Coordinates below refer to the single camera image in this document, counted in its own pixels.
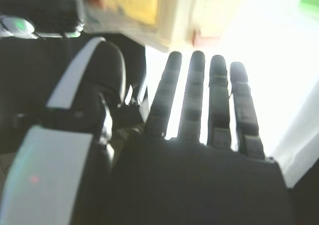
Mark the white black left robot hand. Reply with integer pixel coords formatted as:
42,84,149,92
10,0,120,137
0,37,295,225

